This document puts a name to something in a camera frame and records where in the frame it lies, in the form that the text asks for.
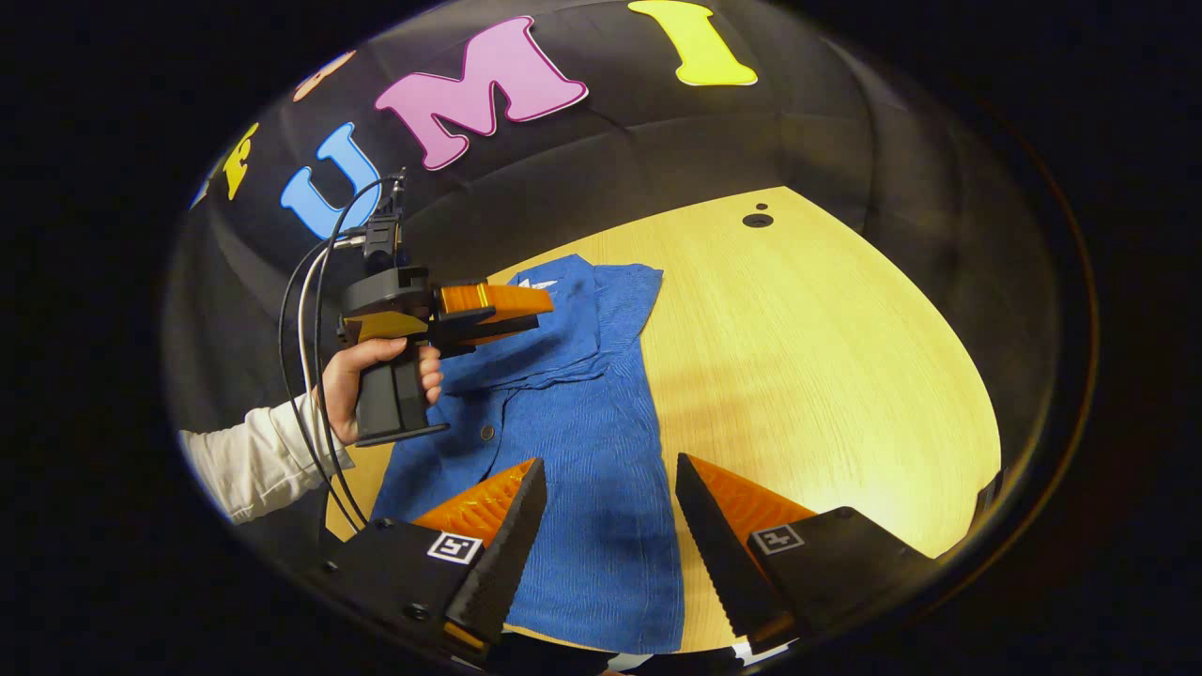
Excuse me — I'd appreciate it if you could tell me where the blue button shirt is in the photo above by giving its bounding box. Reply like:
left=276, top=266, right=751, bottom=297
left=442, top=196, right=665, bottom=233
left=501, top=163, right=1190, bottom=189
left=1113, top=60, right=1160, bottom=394
left=371, top=253, right=685, bottom=655

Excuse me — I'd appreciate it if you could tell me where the black cable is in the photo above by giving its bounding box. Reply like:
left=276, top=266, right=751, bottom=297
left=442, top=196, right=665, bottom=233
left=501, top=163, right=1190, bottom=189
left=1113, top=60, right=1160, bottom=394
left=308, top=172, right=408, bottom=533

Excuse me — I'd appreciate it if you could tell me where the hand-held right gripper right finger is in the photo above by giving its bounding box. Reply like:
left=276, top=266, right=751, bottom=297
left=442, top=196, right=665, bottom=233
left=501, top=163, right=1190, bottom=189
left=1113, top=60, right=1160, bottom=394
left=676, top=453, right=942, bottom=651

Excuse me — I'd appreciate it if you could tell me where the black backdrop cloth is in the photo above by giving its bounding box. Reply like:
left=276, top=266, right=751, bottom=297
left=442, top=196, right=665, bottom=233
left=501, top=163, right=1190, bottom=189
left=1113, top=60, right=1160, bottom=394
left=164, top=0, right=1062, bottom=423

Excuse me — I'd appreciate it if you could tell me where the grey cable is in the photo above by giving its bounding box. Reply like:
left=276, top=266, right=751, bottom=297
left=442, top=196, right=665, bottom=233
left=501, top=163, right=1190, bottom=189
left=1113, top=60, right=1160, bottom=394
left=278, top=230, right=369, bottom=513

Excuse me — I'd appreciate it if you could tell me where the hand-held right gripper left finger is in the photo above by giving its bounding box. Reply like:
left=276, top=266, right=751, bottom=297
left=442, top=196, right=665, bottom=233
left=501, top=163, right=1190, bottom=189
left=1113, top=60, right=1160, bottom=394
left=310, top=458, right=548, bottom=660

